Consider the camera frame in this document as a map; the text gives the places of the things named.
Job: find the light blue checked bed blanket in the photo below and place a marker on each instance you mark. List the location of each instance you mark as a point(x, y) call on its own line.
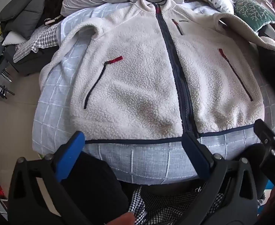
point(151, 159)

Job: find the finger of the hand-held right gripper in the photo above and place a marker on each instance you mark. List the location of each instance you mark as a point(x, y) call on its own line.
point(265, 133)

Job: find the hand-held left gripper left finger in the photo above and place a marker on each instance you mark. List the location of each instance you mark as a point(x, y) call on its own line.
point(69, 154)

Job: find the dark cloth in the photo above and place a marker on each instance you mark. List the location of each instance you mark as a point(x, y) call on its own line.
point(272, 63)

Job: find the person's checked shirt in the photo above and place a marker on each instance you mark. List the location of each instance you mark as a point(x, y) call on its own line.
point(165, 204)

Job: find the grey checked cloth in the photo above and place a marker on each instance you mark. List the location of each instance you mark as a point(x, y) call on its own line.
point(39, 39)

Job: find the dark grey puffer jacket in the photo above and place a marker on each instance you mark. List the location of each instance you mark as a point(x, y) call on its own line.
point(22, 9)

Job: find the dark grey ottoman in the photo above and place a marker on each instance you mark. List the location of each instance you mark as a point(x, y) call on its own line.
point(34, 62)

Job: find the green branch-pattern pillow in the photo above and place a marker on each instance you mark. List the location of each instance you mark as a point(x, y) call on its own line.
point(252, 11)

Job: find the person's left hand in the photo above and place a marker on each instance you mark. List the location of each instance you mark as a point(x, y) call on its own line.
point(125, 219)

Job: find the cream fleece zip jacket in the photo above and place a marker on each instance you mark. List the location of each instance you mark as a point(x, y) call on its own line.
point(139, 75)

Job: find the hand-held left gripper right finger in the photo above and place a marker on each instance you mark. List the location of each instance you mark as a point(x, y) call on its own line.
point(196, 154)

